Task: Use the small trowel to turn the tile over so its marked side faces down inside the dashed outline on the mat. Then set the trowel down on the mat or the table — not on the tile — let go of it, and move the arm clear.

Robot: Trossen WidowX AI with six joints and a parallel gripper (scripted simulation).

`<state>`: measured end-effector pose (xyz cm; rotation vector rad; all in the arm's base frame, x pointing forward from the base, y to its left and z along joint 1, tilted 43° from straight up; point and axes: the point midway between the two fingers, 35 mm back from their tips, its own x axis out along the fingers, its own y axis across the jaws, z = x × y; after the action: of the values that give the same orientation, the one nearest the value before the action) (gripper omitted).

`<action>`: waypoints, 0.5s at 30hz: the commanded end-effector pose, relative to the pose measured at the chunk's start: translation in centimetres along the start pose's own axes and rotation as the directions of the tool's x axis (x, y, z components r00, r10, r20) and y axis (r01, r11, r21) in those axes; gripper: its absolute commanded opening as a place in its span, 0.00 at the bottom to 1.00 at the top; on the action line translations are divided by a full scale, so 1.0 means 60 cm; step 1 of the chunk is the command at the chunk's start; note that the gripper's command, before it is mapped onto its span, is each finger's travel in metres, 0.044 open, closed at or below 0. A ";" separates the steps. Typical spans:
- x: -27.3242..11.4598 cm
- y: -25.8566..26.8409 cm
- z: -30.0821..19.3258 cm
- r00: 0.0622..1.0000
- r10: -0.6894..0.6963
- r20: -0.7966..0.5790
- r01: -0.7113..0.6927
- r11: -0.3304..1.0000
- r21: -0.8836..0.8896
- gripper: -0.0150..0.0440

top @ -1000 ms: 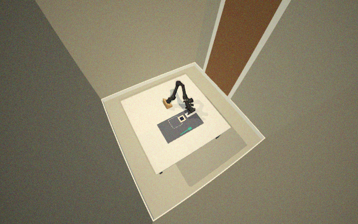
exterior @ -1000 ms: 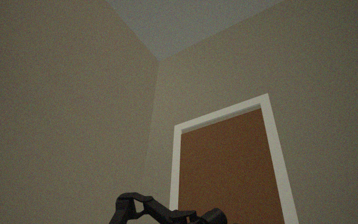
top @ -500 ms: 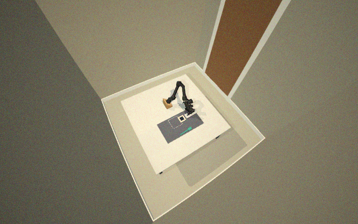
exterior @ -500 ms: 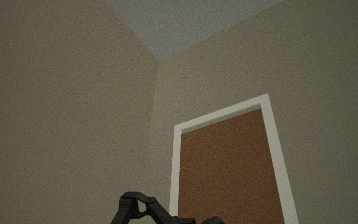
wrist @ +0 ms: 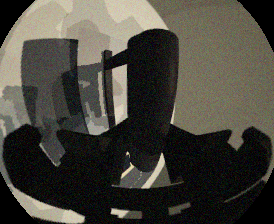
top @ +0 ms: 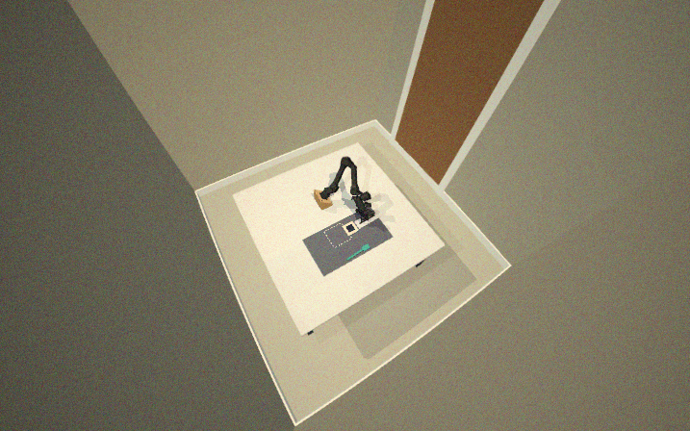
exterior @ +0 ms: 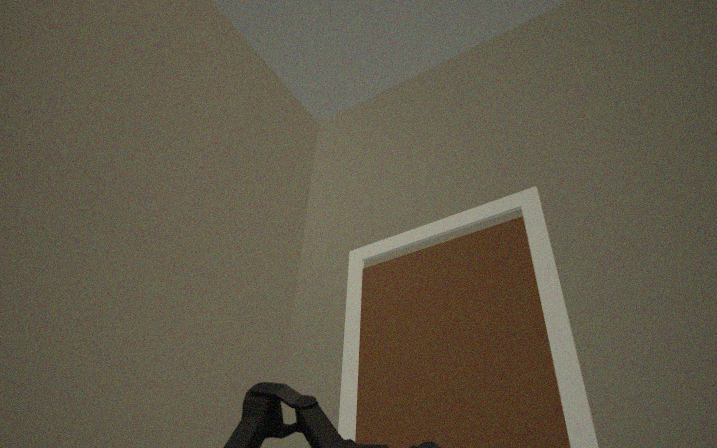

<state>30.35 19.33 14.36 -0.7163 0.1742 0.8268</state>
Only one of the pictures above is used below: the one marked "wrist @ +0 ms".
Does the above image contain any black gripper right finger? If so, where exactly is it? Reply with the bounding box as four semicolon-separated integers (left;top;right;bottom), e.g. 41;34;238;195
162;124;233;184

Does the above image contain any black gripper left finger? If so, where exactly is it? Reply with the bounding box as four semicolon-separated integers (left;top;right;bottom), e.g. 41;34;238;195
56;120;129;186

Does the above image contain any tan square tile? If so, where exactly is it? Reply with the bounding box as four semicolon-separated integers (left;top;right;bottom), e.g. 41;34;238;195
121;151;134;179

